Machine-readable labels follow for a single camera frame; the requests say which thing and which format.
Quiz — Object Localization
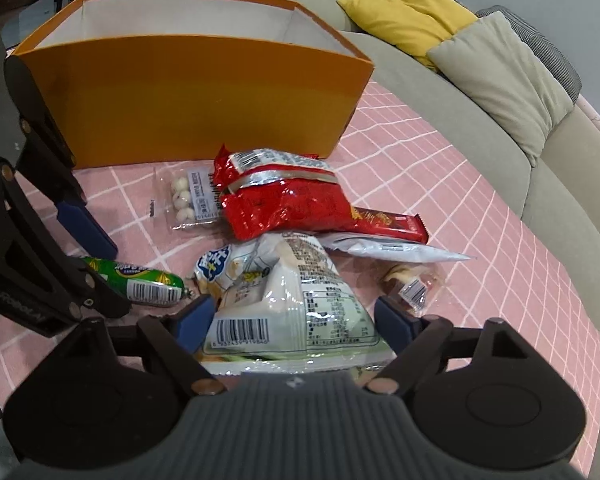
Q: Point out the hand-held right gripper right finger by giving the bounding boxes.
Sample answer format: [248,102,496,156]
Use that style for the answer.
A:
[362,296,531,394]

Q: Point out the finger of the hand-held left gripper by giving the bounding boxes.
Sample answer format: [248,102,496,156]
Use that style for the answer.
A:
[4,54,119,262]
[0,140,132,320]

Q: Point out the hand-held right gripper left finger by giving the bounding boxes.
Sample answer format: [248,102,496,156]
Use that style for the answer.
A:
[82,294,227,395]

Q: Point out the clear packet with brown cake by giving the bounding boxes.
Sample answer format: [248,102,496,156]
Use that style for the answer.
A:
[380,262,446,318]

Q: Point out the green sausage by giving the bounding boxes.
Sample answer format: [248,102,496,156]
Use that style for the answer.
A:
[77,256,191,308]

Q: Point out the white foil packet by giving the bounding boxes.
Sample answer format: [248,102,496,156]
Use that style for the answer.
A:
[322,232,478,264]

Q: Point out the large white snack bag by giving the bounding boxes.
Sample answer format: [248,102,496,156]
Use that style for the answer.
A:
[194,232,396,376]

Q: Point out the red-brown wafer bar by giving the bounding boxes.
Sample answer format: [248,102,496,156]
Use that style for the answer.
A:
[347,205,428,245]

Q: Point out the clear packet of white balls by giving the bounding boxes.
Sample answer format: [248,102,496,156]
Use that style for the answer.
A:
[149,162,226,231]

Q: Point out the red snack bag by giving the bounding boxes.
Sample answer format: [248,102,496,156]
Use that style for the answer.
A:
[209,144,353,242]

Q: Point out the orange cardboard box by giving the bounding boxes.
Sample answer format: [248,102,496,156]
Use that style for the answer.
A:
[11,0,375,170]

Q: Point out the pink checked tablecloth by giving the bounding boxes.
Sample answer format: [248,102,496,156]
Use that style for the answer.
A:
[0,80,600,480]

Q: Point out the beige sofa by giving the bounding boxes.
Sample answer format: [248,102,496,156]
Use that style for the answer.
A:
[220,0,600,281]

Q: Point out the beige pillow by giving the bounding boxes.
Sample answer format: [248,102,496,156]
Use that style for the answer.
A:
[426,11,576,168]

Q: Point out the pink cushion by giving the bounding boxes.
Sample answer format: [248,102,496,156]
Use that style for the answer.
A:
[574,99,600,148]

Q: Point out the yellow pillow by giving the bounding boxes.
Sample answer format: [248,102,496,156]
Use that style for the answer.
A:
[336,0,480,72]

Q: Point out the grey checked cushion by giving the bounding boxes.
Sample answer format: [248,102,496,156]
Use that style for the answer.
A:
[475,5,582,104]

